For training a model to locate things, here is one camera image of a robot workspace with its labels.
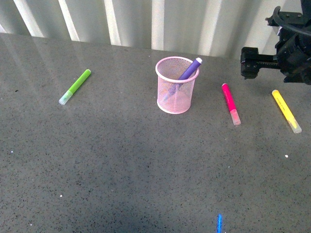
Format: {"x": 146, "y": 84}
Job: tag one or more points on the pink mesh cup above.
{"x": 176, "y": 79}

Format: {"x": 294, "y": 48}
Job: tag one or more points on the pink pen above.
{"x": 231, "y": 104}

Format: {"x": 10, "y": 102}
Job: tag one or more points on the green pen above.
{"x": 75, "y": 86}

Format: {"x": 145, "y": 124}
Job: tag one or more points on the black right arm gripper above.
{"x": 293, "y": 51}

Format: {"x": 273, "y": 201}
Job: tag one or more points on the purple pen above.
{"x": 188, "y": 72}

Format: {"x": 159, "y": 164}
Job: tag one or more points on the white curtain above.
{"x": 218, "y": 28}

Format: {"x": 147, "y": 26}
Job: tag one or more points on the yellow pen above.
{"x": 286, "y": 111}

